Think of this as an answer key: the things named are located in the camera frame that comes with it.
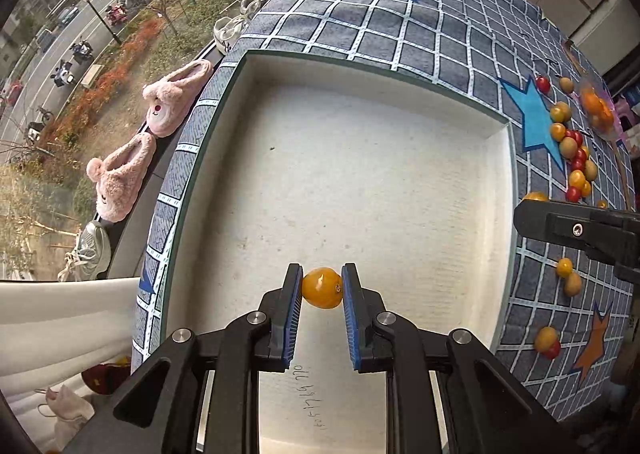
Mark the red tomato bottom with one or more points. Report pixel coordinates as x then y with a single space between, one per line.
553 351

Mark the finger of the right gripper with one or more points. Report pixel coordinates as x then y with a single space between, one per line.
607 236

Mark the large brown longan centre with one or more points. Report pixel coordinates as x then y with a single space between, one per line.
568 147

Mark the white sneaker on sill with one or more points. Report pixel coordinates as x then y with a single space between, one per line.
227 31

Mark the orange fruit in bowl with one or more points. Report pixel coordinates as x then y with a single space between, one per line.
591 102

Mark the grey sneaker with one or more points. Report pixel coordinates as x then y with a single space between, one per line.
90 256

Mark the brown longan isolated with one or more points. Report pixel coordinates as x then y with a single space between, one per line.
567 85

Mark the pink fluffy slipper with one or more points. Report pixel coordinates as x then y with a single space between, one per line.
170 99
118 178

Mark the yellow tomato near edge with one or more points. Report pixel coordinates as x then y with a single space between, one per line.
564 267

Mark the pink fluffy slipper far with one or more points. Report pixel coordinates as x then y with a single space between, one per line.
170 99

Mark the glass bowl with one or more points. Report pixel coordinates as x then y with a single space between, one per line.
607 124

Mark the white shallow box tray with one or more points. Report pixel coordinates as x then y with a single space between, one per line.
321 163

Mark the yellow cherry tomato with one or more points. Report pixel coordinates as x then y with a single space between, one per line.
323 288

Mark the pink fluffy slipper near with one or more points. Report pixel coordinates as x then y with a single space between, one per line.
118 178

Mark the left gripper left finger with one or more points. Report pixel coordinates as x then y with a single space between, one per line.
199 393

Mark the red cherry tomato isolated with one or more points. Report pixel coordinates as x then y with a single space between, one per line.
543 84

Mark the grey checked star tablecloth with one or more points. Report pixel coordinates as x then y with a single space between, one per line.
474 48

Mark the white sofa cushion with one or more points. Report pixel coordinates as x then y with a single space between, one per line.
52 331

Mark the brown longan near edge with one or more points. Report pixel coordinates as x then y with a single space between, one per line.
572 284

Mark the yellow tomato bottom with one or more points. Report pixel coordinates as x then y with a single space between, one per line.
545 339

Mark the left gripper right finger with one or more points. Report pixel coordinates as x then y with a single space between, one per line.
444 393

